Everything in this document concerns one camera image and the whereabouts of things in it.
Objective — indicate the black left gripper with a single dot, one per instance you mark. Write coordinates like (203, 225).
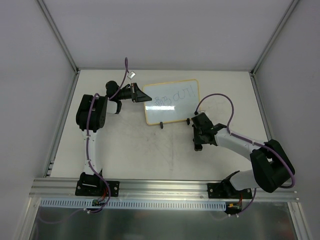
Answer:
(134, 92)

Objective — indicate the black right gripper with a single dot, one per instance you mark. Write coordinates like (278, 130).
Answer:
(200, 130)

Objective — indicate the black felt eraser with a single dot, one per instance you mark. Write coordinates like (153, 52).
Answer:
(198, 147)

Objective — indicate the yellow framed whiteboard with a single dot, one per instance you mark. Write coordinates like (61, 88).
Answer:
(171, 102)

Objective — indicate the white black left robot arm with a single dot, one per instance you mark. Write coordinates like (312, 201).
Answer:
(91, 118)

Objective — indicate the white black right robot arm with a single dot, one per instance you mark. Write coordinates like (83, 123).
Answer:
(270, 166)

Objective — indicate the black whiteboard stand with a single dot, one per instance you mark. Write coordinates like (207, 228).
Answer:
(187, 121)

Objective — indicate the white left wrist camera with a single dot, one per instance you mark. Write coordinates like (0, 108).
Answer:
(131, 75)

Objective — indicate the aluminium mounting rail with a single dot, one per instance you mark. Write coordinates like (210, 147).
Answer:
(134, 189)

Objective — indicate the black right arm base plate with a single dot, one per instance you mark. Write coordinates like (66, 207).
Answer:
(217, 191)

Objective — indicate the white slotted cable duct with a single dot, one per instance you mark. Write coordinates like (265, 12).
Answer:
(116, 203)

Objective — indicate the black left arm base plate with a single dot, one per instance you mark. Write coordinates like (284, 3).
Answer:
(97, 188)

